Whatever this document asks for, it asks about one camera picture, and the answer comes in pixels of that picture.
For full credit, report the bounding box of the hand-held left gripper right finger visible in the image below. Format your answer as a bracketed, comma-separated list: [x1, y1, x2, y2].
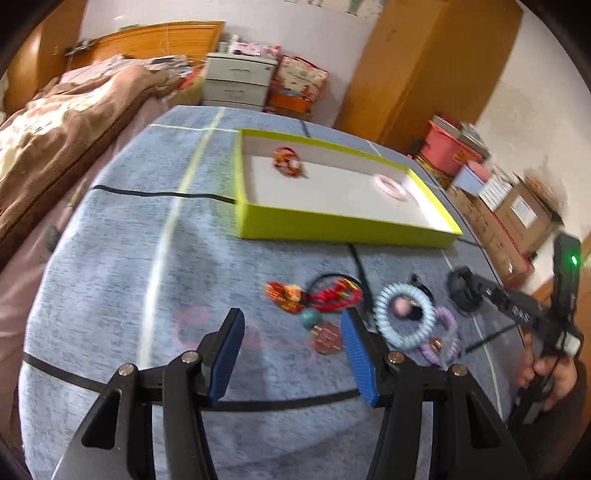
[341, 307, 532, 480]

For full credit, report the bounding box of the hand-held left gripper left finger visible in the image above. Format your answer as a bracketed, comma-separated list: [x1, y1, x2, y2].
[51, 308, 245, 480]

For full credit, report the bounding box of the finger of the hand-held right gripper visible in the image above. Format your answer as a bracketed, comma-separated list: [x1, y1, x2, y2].
[468, 272, 513, 315]

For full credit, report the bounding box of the black wristband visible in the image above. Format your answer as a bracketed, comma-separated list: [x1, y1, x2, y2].
[447, 267, 485, 313]

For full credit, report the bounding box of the rose gold disc hair tie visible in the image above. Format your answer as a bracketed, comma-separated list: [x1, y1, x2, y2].
[299, 308, 347, 355]

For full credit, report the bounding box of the light blue spiral hair tie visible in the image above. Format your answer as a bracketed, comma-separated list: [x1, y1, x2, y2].
[373, 282, 437, 347]

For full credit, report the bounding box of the purple spiral hair tie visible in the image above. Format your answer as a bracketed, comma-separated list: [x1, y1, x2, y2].
[418, 307, 462, 365]

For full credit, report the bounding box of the pink ball hair tie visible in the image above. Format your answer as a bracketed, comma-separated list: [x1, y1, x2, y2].
[390, 274, 432, 322]

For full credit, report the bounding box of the black loop red gold hair tie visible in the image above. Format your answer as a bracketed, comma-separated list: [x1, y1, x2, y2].
[307, 273, 365, 312]

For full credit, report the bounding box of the lime green cardboard box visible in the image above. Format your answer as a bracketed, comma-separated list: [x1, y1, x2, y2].
[235, 128, 463, 250]

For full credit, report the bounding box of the person's right hand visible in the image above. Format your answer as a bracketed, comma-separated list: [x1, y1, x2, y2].
[517, 332, 578, 412]

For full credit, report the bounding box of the long cardboard box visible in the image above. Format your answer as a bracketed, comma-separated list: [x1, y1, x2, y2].
[447, 185, 536, 287]

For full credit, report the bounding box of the labelled cardboard box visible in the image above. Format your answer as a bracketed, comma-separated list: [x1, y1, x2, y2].
[494, 178, 566, 257]

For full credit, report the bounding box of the white printed box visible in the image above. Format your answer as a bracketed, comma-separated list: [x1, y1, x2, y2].
[478, 174, 514, 211]

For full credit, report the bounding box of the clear plastic bag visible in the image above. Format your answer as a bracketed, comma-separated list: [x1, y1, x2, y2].
[526, 166, 570, 217]

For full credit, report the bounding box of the light blue round box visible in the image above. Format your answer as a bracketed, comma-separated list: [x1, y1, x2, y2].
[455, 164, 492, 195]

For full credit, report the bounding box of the blue grey checked tablecloth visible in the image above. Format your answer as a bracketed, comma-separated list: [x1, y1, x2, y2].
[18, 105, 527, 480]

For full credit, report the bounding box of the yellow patterned box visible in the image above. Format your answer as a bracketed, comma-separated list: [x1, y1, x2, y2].
[416, 154, 455, 190]

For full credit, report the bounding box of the pink plastic bin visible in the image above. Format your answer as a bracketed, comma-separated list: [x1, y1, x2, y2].
[419, 119, 483, 176]

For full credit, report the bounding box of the stack of striped boxes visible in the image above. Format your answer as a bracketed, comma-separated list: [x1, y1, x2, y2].
[429, 114, 491, 158]

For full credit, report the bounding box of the bed with brown blanket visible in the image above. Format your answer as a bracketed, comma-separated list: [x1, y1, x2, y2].
[0, 65, 172, 462]

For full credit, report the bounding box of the wooden wardrobe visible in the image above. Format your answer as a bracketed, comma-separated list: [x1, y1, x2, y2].
[332, 0, 525, 153]

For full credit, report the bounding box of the orange box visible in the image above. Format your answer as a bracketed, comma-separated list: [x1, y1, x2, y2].
[268, 90, 315, 115]

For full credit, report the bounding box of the grey drawer nightstand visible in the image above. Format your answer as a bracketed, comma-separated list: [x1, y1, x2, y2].
[202, 52, 280, 112]

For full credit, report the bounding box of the brown blanket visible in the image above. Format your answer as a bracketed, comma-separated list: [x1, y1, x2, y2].
[0, 55, 185, 268]

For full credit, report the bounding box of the red patterned gift bag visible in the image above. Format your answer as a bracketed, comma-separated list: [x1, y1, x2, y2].
[269, 55, 329, 103]

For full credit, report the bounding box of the pink case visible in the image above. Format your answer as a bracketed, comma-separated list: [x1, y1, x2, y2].
[230, 40, 282, 59]

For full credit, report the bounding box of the wooden bed headboard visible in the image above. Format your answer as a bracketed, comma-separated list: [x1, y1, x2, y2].
[9, 21, 227, 97]

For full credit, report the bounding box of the pink spiral hair tie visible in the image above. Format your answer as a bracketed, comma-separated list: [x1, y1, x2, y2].
[373, 174, 411, 201]

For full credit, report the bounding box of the red gold knot hair tie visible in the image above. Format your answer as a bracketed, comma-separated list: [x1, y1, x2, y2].
[272, 147, 308, 178]

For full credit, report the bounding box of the wall poster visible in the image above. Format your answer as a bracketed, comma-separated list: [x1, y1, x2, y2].
[305, 0, 365, 12]

